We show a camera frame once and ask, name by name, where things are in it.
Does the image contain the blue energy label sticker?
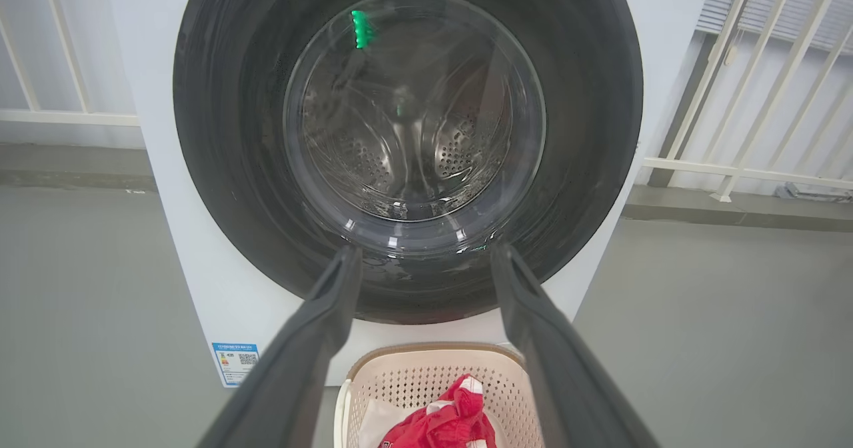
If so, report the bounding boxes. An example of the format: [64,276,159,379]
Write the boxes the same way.
[212,341,261,387]

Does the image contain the black washer door glass window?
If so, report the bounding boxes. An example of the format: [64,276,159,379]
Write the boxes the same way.
[173,0,644,325]

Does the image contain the red garment with white trim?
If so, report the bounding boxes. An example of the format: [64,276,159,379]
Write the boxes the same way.
[379,375,497,448]

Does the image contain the white metal railing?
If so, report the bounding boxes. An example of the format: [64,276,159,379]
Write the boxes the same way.
[0,0,141,129]
[640,0,853,202]

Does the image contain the cream laundry basket brown rim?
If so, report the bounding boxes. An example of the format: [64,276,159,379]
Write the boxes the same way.
[333,343,544,448]

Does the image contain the white front-load washing machine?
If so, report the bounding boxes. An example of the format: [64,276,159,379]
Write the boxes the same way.
[103,0,717,389]

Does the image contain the grey window blind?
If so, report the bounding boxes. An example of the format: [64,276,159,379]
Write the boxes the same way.
[696,0,853,55]

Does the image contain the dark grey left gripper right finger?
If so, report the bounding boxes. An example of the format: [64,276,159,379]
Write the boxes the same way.
[490,243,660,448]

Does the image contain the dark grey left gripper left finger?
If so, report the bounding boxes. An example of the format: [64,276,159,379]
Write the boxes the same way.
[197,245,364,448]

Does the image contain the stainless steel washing machine drum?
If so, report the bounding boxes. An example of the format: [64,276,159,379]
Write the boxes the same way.
[300,8,527,222]

